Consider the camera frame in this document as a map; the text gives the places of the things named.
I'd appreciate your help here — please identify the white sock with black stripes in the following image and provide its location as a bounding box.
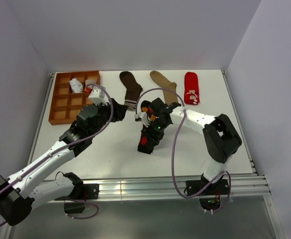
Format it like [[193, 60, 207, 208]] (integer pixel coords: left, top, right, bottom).
[[69, 78, 83, 94]]

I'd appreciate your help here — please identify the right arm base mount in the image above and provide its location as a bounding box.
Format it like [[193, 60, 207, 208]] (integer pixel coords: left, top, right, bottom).
[[184, 179, 232, 211]]

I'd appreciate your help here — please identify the orange compartment tray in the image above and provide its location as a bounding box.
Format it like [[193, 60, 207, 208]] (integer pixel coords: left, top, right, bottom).
[[48, 71, 100, 125]]

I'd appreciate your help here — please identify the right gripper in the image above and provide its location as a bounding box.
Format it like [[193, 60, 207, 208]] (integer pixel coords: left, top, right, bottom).
[[141, 119, 170, 149]]

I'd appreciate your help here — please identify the beige and red reindeer sock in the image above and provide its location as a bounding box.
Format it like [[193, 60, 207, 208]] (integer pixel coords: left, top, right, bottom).
[[85, 79, 97, 89]]

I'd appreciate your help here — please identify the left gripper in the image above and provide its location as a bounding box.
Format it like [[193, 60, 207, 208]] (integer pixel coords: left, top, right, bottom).
[[89, 98, 128, 138]]

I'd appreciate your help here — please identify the dark brown sock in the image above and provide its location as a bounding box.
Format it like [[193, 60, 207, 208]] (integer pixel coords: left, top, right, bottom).
[[119, 71, 143, 111]]

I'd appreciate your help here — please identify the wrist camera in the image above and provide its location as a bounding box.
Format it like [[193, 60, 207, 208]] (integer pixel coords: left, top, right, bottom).
[[88, 86, 108, 106], [134, 112, 150, 127]]

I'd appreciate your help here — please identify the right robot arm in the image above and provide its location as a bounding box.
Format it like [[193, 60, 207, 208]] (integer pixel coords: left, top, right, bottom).
[[138, 98, 242, 194]]

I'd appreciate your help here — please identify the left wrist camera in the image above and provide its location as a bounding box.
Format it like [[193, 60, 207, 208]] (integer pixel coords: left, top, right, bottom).
[[88, 86, 108, 106]]

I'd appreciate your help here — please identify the black orange argyle sock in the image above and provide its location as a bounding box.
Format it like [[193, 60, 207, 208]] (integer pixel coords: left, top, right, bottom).
[[137, 98, 165, 154]]

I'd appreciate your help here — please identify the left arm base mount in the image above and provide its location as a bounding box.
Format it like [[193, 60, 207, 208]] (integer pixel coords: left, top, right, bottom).
[[55, 171, 99, 215]]

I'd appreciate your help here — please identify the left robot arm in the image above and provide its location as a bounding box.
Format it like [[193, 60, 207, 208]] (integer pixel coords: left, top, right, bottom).
[[0, 98, 127, 226]]

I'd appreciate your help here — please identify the aluminium rail frame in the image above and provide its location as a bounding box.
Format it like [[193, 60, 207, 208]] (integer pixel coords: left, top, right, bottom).
[[0, 71, 285, 239]]

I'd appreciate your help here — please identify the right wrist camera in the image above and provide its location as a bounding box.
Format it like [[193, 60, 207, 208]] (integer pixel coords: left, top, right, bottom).
[[134, 112, 150, 127]]

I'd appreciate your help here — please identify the tan sock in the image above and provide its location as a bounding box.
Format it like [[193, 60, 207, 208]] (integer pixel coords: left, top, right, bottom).
[[150, 71, 178, 105]]

